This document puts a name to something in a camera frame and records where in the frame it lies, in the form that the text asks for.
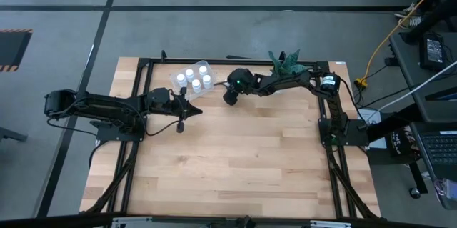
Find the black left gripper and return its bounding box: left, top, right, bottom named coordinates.
left=148, top=87, right=204, bottom=133

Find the clear plastic basket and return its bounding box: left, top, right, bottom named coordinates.
left=170, top=59, right=217, bottom=102

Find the green snake plant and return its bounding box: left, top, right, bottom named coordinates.
left=267, top=49, right=310, bottom=77

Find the white paper sheet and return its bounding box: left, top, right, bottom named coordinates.
left=358, top=108, right=388, bottom=150

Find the dark grey desk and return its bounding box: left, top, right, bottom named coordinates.
left=388, top=31, right=457, bottom=125

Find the black box with print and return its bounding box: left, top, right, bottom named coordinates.
left=387, top=127, right=421, bottom=157

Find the black chair base leg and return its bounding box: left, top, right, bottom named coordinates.
left=0, top=127, right=29, bottom=143

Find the striped floor hatch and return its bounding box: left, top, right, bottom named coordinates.
left=0, top=29, right=34, bottom=73

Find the black power adapter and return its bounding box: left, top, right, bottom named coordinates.
left=419, top=31, right=447, bottom=71

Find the black stand with caster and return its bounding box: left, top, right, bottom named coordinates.
left=406, top=159, right=429, bottom=200

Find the black desk leg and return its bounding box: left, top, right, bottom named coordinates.
left=399, top=0, right=457, bottom=45

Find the black laptop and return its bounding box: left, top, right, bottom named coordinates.
left=410, top=122, right=457, bottom=186

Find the clear plastic bag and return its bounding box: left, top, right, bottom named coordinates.
left=433, top=177, right=457, bottom=210

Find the black aluminium table frame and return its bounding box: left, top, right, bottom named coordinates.
left=84, top=56, right=380, bottom=222

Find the long yellow cable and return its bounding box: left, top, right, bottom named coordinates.
left=353, top=0, right=457, bottom=90

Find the silver metal bracket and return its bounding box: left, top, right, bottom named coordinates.
left=111, top=216, right=154, bottom=228
left=309, top=219, right=353, bottom=228

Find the white cable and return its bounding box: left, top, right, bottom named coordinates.
left=378, top=61, right=457, bottom=111

